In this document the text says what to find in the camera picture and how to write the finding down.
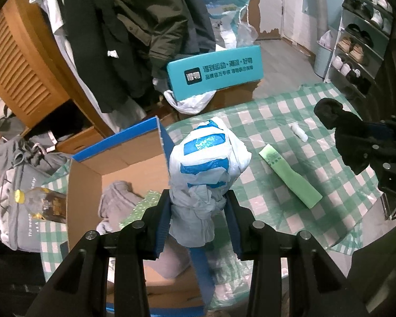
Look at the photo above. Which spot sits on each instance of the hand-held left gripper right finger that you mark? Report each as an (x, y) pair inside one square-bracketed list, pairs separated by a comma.
[(234, 226)]

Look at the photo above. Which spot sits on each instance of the grey fleece glove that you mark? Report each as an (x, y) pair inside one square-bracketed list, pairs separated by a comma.
[(118, 198)]

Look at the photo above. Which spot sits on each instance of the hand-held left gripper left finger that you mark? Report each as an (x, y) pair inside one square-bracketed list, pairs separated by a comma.
[(161, 226)]

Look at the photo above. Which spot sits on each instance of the teal printed cardboard box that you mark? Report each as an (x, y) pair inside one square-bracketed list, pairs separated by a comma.
[(214, 72)]

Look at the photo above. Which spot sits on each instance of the black hanging coat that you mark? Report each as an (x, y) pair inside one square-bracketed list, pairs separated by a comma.
[(92, 39)]

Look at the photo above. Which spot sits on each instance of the pair of black shoes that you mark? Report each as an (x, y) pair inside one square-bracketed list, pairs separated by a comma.
[(358, 81), (358, 33)]

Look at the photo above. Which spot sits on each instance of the pair of tan sneakers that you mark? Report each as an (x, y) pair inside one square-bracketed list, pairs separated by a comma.
[(351, 49)]

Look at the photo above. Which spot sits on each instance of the blue cardboard box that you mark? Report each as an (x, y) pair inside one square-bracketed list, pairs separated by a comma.
[(85, 185)]

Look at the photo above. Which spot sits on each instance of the white blue plastic bag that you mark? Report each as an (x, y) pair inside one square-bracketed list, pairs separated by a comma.
[(208, 158)]

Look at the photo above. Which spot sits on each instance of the grey hooded sweatshirt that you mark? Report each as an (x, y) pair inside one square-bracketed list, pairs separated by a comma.
[(23, 168)]

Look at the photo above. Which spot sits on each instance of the small white bottle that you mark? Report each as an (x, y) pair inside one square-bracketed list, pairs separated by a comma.
[(299, 132)]

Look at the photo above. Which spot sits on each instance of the green checked tablecloth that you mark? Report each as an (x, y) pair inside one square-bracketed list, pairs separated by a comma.
[(274, 119)]

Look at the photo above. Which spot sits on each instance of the clear blue plastic bag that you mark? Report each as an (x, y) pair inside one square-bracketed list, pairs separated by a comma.
[(231, 16)]

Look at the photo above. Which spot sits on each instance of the olive green hanging jacket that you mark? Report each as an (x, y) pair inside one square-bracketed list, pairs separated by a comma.
[(151, 16)]

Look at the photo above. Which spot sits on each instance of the white bin liner bag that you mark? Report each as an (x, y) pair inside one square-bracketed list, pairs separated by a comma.
[(328, 39)]

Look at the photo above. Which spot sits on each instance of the green tissue pack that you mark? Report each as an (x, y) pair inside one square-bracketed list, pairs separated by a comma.
[(290, 175)]

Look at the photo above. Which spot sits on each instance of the black cloth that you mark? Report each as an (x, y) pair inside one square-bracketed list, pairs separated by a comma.
[(346, 138)]

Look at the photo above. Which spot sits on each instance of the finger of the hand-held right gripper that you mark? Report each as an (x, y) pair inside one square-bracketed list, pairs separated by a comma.
[(382, 158), (381, 131)]

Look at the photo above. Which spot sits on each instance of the green dotted cloth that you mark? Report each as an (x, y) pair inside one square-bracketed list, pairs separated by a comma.
[(145, 206)]

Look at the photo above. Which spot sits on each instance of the hanging dark jackets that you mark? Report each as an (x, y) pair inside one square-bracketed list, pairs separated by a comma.
[(57, 23)]

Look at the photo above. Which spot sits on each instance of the pair of white shoes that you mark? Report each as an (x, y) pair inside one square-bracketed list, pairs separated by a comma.
[(341, 65)]

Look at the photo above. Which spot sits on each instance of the wooden louvred cabinet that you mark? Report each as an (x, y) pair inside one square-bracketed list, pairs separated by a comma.
[(23, 66)]

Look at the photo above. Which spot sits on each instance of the yellow capped brown bottle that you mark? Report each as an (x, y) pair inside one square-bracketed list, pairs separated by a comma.
[(43, 203)]

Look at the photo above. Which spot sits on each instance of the light blue bin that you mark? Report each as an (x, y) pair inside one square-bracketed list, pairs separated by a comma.
[(324, 62)]

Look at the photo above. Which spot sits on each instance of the metal shoe rack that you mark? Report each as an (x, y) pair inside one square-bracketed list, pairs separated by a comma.
[(363, 33)]

